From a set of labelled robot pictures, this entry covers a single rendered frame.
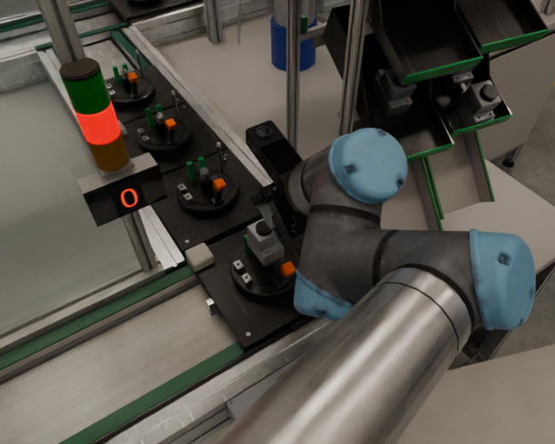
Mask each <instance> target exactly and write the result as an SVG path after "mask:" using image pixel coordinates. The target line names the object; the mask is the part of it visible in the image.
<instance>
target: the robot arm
mask: <svg viewBox="0 0 555 444"><path fill-rule="evenodd" d="M246 145H247V146H248V148H249V149H250V151H251V152H252V153H253V154H254V155H255V157H256V158H257V160H258V161H259V162H260V164H261V165H262V167H263V168H264V170H265V171H266V173H267V174H268V175H269V177H270V178H271V179H272V180H273V183H271V184H269V185H267V186H265V187H263V188H262V189H259V192H260V193H258V194H256V195H254V196H251V197H250V198H249V199H248V200H249V202H250V204H251V206H253V207H256V208H257V209H258V210H259V211H260V212H261V214H262V216H263V218H264V220H265V222H266V224H267V225H268V227H269V228H270V229H273V230H274V232H275V235H276V236H277V239H278V241H286V240H290V239H292V238H294V237H296V236H298V235H300V234H303V233H304V234H305V235H304V240H303V245H302V250H301V254H300V263H299V267H298V268H297V269H296V281H295V287H294V299H293V304H294V307H295V308H296V310H297V311H298V312H299V313H301V314H303V315H309V316H313V317H318V318H322V319H327V320H331V321H335V322H337V323H336V324H335V325H334V326H333V327H332V328H331V329H330V330H329V331H328V332H327V333H326V334H325V335H324V336H323V337H322V338H321V339H320V340H319V341H318V342H316V343H315V344H314V345H313V346H312V347H311V348H310V349H309V350H308V351H307V352H306V353H305V354H304V355H303V356H302V357H301V358H300V359H299V360H298V361H297V362H296V363H295V364H294V365H293V366H292V367H290V368H289V369H288V370H287V371H286V372H285V373H284V374H283V375H282V376H281V377H280V378H279V379H278V380H277V381H276V382H275V383H274V384H273V385H272V386H271V387H270V388H269V389H268V390H267V391H266V392H265V393H264V394H262V395H261V396H260V397H259V398H258V399H257V400H256V401H255V402H254V403H253V404H252V405H251V406H250V407H249V408H248V409H247V410H246V411H245V412H244V413H243V414H242V415H241V416H240V417H239V418H238V419H236V420H235V421H234V422H233V423H232V424H231V425H230V426H229V427H228V428H227V429H226V430H225V431H224V432H223V433H222V434H221V435H220V436H219V437H218V438H217V439H216V440H215V441H214V442H213V443H212V444H396V442H397V441H398V439H399V438H400V436H401V435H402V433H403V432H404V430H405V429H406V427H407V426H408V424H409V423H410V422H411V421H412V419H413V418H414V416H415V415H416V414H417V412H418V410H419V409H420V408H421V406H422V405H423V403H424V402H425V400H426V399H427V397H429V395H430V394H431V392H432V391H433V389H434V388H435V386H436V385H437V383H438V382H439V381H440V379H441V377H442V376H443V375H444V373H445V372H446V371H447V370H448V368H449V367H450V365H451V364H452V362H453V361H454V359H455V358H456V356H457V355H458V353H459V352H460V351H461V349H462V348H463V347H464V345H465V344H466V343H467V341H468V338H470V336H471V334H472V333H473V332H474V330H475V329H476V327H485V329H487V330H493V329H504V330H511V329H516V328H519V327H521V326H522V325H523V324H524V323H525V322H526V320H527V319H528V317H529V314H530V311H531V308H532V306H533V302H534V298H535V291H536V270H535V264H534V260H533V256H532V254H531V251H530V249H529V247H528V245H527V243H526V242H525V241H524V240H523V239H522V238H520V237H519V236H517V235H515V234H511V233H491V232H479V231H478V230H477V229H470V231H432V230H394V229H380V223H381V212H382V206H383V203H384V202H386V201H388V200H389V199H390V198H391V197H392V196H394V195H395V194H396V193H397V192H398V191H399V190H400V189H401V187H402V186H403V185H404V182H405V180H406V176H407V168H408V167H407V159H406V156H405V153H404V151H403V148H402V146H401V145H400V144H399V143H398V142H397V140H396V139H395V138H394V137H392V136H391V135H390V134H389V133H388V132H386V131H383V130H382V129H375V128H364V129H359V130H356V131H354V132H352V133H351V134H346V135H343V136H341V137H339V138H337V139H336V140H335V141H334V142H333V143H332V144H330V145H328V146H327V147H325V148H323V149H322V150H320V151H318V152H317V153H314V154H313V155H311V156H310V157H308V158H306V159H304V160H303V159H302V158H301V156H300V155H299V154H298V153H297V152H296V151H295V149H294V148H293V147H292V145H291V144H290V143H289V142H288V140H287V139H286V138H285V136H284V135H283V134H282V132H281V131H280V130H279V128H278V127H277V126H276V124H275V123H274V122H273V121H271V120H269V121H266V122H262V123H260V124H257V125H256V126H253V127H251V128H248V129H246ZM272 214H273V217H274V219H275V220H276V222H277V226H274V225H273V222H272V218H271V215H272ZM281 227H282V229H283V232H284V234H285V236H286V237H284V238H282V237H281V235H280V232H279V231H278V228H281ZM292 231H295V232H296V233H291V232H292Z"/></svg>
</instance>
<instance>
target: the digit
mask: <svg viewBox="0 0 555 444"><path fill-rule="evenodd" d="M108 191H109V193H110V196H111V197H112V200H113V202H114V205H115V208H116V210H117V213H118V215H119V216H120V215H122V214H124V213H126V212H129V211H133V210H135V209H136V208H139V207H141V206H143V205H146V204H147V203H146V201H145V197H144V192H143V190H142V187H141V184H140V181H139V179H138V177H137V178H135V179H132V180H130V181H126V182H124V183H122V184H119V185H117V186H114V187H112V188H110V189H108Z"/></svg>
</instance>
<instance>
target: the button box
mask: <svg viewBox="0 0 555 444"><path fill-rule="evenodd" d="M303 355H304V354H303ZM303 355H302V356H303ZM302 356H300V357H298V358H297V359H295V360H294V361H292V362H291V363H289V364H287V365H286V366H283V367H282V368H280V369H279V370H277V371H276V372H275V373H273V374H271V375H269V376H268V377H266V378H264V379H263V380H261V381H259V382H257V383H256V384H255V385H253V386H252V387H250V388H248V389H246V390H245V391H243V392H241V393H240V394H238V395H237V396H235V397H234V398H232V399H230V400H229V401H227V403H226V404H227V408H228V411H229V415H230V417H231V419H232V421H233V422H234V421H235V420H236V419H238V418H239V417H240V416H241V415H242V414H243V413H244V412H245V411H246V410H247V409H248V408H249V407H250V406H251V405H252V404H253V403H254V402H255V401H256V400H257V399H258V398H259V397H260V396H261V395H262V394H264V393H265V392H266V391H267V390H268V389H269V388H270V387H271V386H272V385H273V384H274V383H275V382H276V381H277V380H278V379H279V378H280V377H281V375H282V374H283V373H285V372H286V371H287V370H288V369H289V368H290V367H292V366H293V365H294V364H295V363H296V362H297V361H298V360H299V359H300V358H301V357H302Z"/></svg>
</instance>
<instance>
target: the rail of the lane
mask: <svg viewBox="0 0 555 444"><path fill-rule="evenodd" d="M336 323H337V322H335V321H331V320H327V319H322V318H318V317H313V316H309V315H307V316H306V317H304V318H302V319H300V320H299V321H297V322H295V323H294V324H292V325H290V326H289V331H290V332H291V333H290V334H289V335H287V336H285V337H283V338H281V339H280V340H278V341H277V342H276V343H274V344H271V345H270V346H268V347H266V348H265V349H263V350H261V351H259V352H258V353H256V354H255V355H253V356H251V357H250V358H248V359H246V360H244V361H242V362H241V363H240V364H238V365H236V366H234V367H232V368H231V369H229V370H227V371H226V372H224V373H222V374H221V375H219V376H217V377H216V378H214V379H212V380H211V381H208V382H207V383H205V384H204V385H202V386H201V387H199V388H197V389H195V390H193V391H192V392H190V393H188V394H187V395H185V396H183V397H182V398H180V399H178V400H177V401H175V402H173V403H171V404H169V405H168V406H167V407H165V408H163V409H162V410H160V411H158V412H156V413H154V414H153V415H151V416H150V417H148V418H146V419H144V420H143V421H141V422H139V423H138V424H136V425H134V426H132V427H131V428H129V429H128V430H126V431H124V432H123V433H120V434H119V435H117V436H115V437H114V438H113V439H111V440H109V441H107V442H105V443H104V444H198V443H200V442H201V441H203V440H205V439H207V438H208V437H210V436H211V435H213V434H214V433H216V432H217V431H219V430H220V429H222V428H223V427H225V426H227V425H229V424H230V423H232V422H233V421H232V419H231V417H230V415H229V411H228V408H227V404H226V403H227V401H229V400H230V399H232V398H234V397H235V396H237V395H238V394H240V393H241V392H243V391H245V390H246V389H249V388H250V387H252V386H253V385H255V384H256V383H257V382H259V381H261V380H263V379H264V378H266V377H268V376H269V375H271V374H273V373H275V372H276V371H277V370H279V369H280V368H282V367H283V366H286V365H287V364H289V363H291V362H292V361H294V360H295V359H297V358H298V357H300V356H302V355H303V354H305V353H306V352H307V351H308V350H309V349H310V348H311V347H312V346H313V345H314V344H315V343H316V342H318V341H319V340H320V339H321V338H322V337H323V336H324V335H325V334H326V333H327V332H328V331H329V330H330V329H331V328H332V327H333V326H334V325H335V324H336Z"/></svg>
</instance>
